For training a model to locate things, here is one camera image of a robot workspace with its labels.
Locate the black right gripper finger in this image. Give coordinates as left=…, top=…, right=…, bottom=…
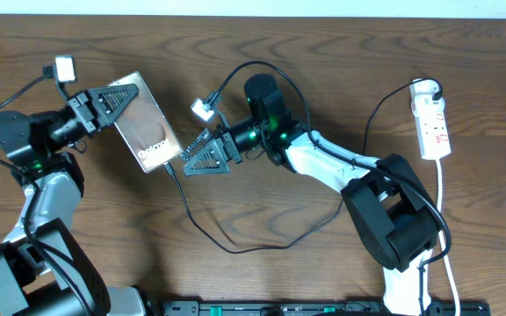
left=183, top=138, right=230, bottom=176
left=181, top=128, right=212, bottom=161

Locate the black USB charging cable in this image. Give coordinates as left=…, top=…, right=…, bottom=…
left=163, top=77, right=445, bottom=255

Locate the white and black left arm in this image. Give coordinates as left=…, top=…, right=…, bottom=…
left=0, top=83, right=149, bottom=315

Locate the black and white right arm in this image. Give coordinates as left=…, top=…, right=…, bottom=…
left=182, top=74, right=441, bottom=315

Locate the white USB charger adapter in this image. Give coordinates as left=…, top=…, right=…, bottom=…
left=409, top=78, right=445, bottom=110

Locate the white power strip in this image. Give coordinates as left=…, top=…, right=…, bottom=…
left=411, top=93, right=452, bottom=161

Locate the black right camera cable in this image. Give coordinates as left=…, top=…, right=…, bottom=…
left=211, top=60, right=452, bottom=316

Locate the black camera cable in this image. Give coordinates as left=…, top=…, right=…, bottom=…
left=0, top=75, right=96, bottom=316
left=211, top=60, right=452, bottom=316

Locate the black left camera cable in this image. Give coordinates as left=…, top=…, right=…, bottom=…
left=0, top=75, right=96, bottom=316

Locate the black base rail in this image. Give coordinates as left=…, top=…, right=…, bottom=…
left=160, top=300, right=491, bottom=316

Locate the white power strip cord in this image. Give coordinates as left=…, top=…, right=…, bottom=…
left=434, top=158, right=461, bottom=316

